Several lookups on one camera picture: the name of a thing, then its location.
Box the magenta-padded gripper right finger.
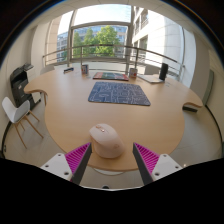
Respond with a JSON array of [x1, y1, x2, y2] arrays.
[[132, 142, 184, 186]]

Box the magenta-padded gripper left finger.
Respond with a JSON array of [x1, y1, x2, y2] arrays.
[[40, 142, 93, 186]]

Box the beige computer mouse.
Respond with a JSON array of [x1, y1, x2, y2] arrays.
[[88, 123, 125, 159]]

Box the dark blue patterned mouse pad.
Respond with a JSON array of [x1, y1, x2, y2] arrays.
[[87, 81, 152, 107]]

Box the white chair with wooden legs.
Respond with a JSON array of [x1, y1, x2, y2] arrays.
[[1, 96, 44, 149]]

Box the open illustrated booklet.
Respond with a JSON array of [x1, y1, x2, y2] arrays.
[[138, 73, 165, 84]]

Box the printed mug with red band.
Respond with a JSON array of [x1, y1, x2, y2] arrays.
[[128, 67, 139, 79]]

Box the red and blue magazine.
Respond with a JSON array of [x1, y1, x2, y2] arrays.
[[92, 71, 130, 82]]

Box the black cylindrical speaker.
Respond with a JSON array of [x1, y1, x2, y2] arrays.
[[158, 62, 169, 81]]

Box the black office printer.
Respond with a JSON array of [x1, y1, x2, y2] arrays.
[[9, 63, 37, 108]]

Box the metal balcony railing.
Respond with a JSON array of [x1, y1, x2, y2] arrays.
[[42, 44, 186, 82]]

